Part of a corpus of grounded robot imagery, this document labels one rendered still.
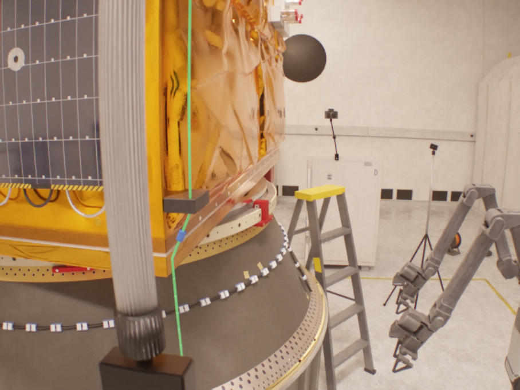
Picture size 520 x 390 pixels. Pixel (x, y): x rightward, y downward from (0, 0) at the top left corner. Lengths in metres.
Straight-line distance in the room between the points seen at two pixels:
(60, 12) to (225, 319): 1.04
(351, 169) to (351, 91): 4.16
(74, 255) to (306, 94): 8.23
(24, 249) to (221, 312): 0.68
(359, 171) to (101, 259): 4.35
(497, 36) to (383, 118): 3.30
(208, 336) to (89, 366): 0.39
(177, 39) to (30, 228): 0.56
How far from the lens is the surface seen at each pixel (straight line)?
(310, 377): 1.95
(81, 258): 0.96
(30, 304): 1.33
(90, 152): 0.82
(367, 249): 5.30
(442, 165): 9.45
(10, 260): 1.30
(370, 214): 5.16
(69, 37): 0.86
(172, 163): 0.83
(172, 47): 0.83
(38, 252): 1.04
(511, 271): 1.89
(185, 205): 0.80
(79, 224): 0.93
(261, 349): 1.48
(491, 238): 1.33
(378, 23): 9.23
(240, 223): 1.44
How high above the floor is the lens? 2.10
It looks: 12 degrees down
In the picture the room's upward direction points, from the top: straight up
